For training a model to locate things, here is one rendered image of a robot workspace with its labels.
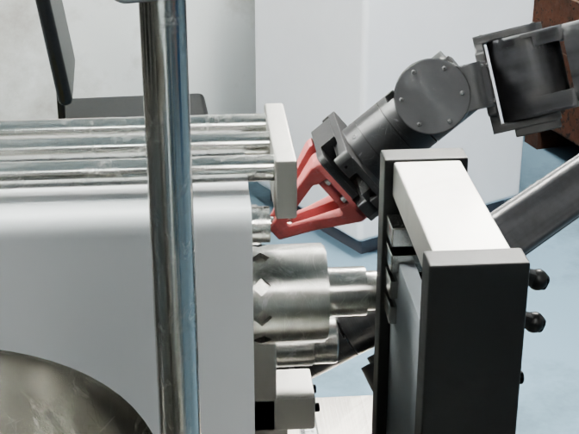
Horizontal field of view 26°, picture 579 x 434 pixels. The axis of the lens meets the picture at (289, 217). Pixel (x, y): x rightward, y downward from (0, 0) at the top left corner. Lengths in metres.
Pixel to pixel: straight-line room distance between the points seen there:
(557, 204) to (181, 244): 0.90
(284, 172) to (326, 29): 3.14
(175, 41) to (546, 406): 2.87
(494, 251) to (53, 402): 0.32
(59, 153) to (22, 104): 3.45
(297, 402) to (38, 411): 0.72
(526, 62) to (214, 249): 0.41
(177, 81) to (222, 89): 4.09
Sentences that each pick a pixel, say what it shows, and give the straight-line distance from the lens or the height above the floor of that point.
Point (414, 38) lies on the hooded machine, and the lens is 3.79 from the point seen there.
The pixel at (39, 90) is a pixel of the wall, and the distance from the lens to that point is 4.19.
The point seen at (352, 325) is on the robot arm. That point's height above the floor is 1.15.
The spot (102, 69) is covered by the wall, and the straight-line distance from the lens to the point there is 4.27.
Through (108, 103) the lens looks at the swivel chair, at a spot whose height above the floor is 0.49.
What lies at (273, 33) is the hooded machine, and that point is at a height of 0.62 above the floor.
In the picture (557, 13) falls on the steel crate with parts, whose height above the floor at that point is 0.55.
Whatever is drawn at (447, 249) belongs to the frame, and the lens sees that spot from 0.63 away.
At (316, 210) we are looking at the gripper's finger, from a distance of 1.07.
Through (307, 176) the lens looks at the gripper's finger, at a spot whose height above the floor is 1.32.
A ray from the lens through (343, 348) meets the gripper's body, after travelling 1.16.
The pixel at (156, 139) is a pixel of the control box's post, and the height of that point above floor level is 1.56.
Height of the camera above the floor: 1.70
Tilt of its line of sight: 24 degrees down
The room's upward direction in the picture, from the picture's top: straight up
